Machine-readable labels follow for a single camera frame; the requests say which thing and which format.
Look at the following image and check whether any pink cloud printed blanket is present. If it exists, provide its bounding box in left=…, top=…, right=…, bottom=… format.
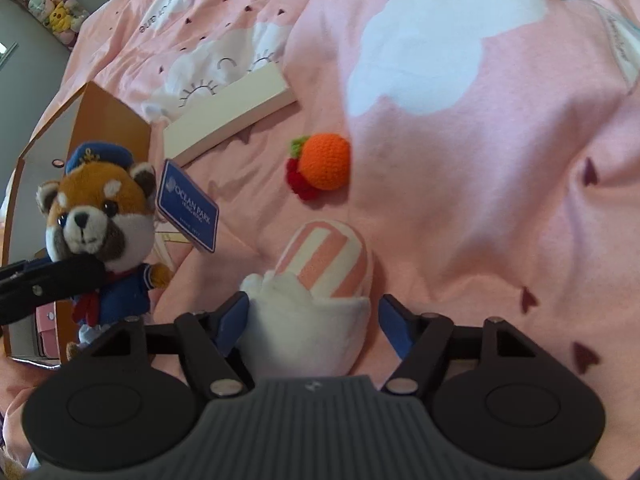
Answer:
left=0, top=0, right=640, bottom=480

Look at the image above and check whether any pink striped white plush toy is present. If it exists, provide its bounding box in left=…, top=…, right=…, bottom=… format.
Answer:
left=238, top=220, right=375, bottom=380

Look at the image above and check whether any orange crochet fruit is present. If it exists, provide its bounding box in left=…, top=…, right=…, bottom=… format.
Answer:
left=285, top=132, right=352, bottom=202

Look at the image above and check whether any red panda plush toy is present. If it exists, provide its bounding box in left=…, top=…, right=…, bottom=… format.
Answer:
left=36, top=141, right=176, bottom=363

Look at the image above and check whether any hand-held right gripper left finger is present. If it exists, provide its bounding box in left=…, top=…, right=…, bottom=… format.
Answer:
left=92, top=292, right=256, bottom=398

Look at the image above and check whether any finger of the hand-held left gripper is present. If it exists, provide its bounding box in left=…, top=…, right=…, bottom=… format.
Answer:
left=0, top=255, right=107, bottom=307
left=0, top=296, right=66, bottom=327

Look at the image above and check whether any blue paper tag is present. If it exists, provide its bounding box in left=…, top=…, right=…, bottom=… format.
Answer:
left=155, top=158, right=221, bottom=254

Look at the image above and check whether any hanging plush toy holder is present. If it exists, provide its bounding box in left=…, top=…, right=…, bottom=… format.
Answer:
left=1, top=0, right=92, bottom=52

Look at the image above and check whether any long white box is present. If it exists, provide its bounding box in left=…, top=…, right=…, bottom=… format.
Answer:
left=162, top=62, right=299, bottom=167

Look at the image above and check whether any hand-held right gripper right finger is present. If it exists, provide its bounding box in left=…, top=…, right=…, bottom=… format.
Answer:
left=378, top=294, right=532, bottom=396

